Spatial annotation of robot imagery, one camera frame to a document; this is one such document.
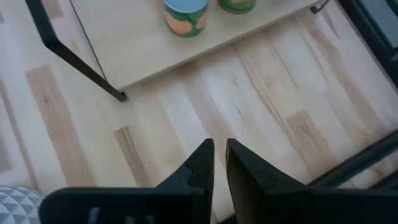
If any green yellow fruit can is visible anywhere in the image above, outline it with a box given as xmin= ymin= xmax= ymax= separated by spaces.
xmin=162 ymin=0 xmax=210 ymax=39

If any black table frame rail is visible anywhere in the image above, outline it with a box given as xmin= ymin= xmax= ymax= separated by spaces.
xmin=338 ymin=0 xmax=398 ymax=90

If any black-framed wooden shelf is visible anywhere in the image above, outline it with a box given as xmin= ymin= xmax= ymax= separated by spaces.
xmin=24 ymin=0 xmax=330 ymax=103

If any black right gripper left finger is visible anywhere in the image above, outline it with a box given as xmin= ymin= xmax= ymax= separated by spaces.
xmin=39 ymin=138 xmax=216 ymax=224

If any black frame bar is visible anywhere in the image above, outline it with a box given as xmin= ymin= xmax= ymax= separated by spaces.
xmin=307 ymin=129 xmax=398 ymax=190

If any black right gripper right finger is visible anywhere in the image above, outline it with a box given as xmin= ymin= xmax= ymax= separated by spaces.
xmin=225 ymin=138 xmax=398 ymax=224

